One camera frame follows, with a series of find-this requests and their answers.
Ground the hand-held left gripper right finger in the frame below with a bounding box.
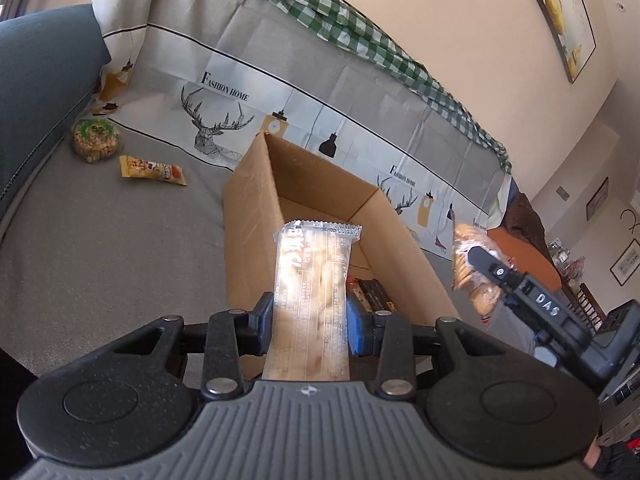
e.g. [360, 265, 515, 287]
[346, 292, 506, 401]

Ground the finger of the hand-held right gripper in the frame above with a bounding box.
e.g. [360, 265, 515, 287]
[466, 245, 573, 333]

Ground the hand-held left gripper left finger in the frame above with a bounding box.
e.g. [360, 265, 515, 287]
[114, 292, 275, 401]

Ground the long silver snack packet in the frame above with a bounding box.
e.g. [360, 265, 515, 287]
[262, 219, 362, 382]

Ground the clear bag of brown cookies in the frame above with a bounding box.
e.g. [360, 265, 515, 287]
[451, 222, 514, 314]

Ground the cardboard box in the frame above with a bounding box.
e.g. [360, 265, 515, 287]
[222, 131, 462, 368]

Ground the dark snack packet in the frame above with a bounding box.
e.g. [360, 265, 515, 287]
[356, 278, 399, 314]

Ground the orange cushion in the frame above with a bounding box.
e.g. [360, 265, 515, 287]
[487, 227, 562, 295]

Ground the wooden chair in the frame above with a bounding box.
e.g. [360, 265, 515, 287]
[577, 282, 607, 332]

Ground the brown blanket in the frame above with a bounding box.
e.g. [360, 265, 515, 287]
[501, 192, 556, 267]

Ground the yellow snack packet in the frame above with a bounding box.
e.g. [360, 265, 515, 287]
[119, 155, 188, 187]

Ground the round rice cracker pack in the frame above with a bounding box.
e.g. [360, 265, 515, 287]
[71, 118, 124, 164]

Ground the deer print cloth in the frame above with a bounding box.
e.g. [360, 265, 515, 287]
[90, 0, 516, 262]

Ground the green checkered cloth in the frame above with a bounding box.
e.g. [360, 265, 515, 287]
[160, 0, 514, 176]

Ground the blue-grey cushion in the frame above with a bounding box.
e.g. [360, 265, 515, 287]
[0, 4, 112, 222]

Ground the small black wall frame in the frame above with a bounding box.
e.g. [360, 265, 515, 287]
[611, 240, 640, 289]
[586, 177, 610, 221]

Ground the framed wall picture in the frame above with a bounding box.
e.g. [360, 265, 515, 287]
[515, 0, 598, 85]

